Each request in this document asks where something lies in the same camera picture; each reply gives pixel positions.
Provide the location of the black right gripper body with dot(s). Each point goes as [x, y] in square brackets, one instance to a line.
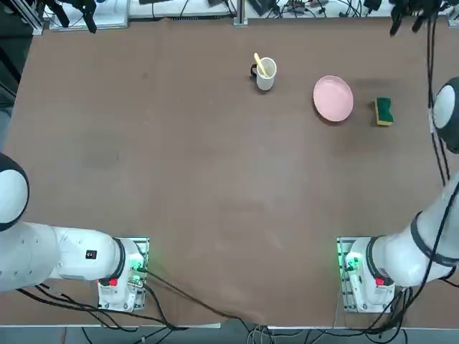
[416, 4]

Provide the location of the aluminium frame post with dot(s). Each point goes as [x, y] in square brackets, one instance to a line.
[240, 12]

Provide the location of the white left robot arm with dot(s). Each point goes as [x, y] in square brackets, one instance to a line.
[71, 251]

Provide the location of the pink plate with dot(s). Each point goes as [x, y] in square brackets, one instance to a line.
[333, 98]

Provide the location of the green and yellow sponge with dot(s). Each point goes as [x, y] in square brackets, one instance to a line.
[384, 109]

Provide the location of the white mug with smiley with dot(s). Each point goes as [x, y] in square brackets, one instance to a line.
[265, 80]

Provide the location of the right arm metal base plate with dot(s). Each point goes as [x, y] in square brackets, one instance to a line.
[342, 251]

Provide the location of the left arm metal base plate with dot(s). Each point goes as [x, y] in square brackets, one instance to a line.
[143, 247]

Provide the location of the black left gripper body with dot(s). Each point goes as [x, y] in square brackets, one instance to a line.
[71, 2]

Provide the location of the yellow plastic spoon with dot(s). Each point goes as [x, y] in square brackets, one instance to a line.
[261, 64]

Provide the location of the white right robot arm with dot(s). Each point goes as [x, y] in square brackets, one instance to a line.
[405, 258]

